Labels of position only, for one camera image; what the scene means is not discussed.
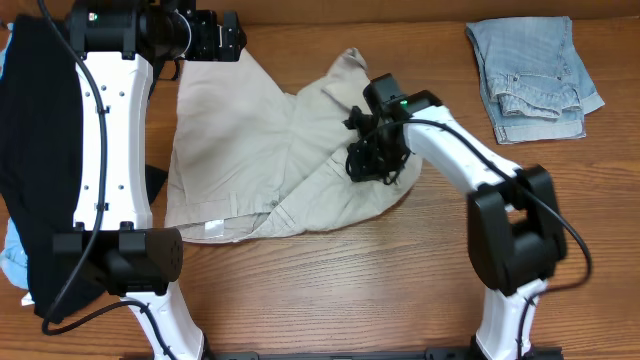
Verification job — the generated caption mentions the folded light blue jeans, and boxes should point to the folded light blue jeans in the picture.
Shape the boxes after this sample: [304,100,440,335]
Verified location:
[465,16,605,144]

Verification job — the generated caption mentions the black garment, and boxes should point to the black garment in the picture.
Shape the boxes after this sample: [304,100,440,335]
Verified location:
[0,13,169,325]

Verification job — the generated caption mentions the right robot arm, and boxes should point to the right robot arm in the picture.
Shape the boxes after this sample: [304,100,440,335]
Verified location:
[344,74,567,359]

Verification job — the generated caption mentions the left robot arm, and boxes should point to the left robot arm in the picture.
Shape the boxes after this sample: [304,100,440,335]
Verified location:
[53,1,247,359]

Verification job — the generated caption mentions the light blue garment underneath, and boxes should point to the light blue garment underneath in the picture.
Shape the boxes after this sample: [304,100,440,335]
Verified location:
[1,219,29,290]

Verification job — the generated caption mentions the beige khaki shorts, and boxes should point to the beige khaki shorts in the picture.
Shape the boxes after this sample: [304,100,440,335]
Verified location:
[165,48,422,243]

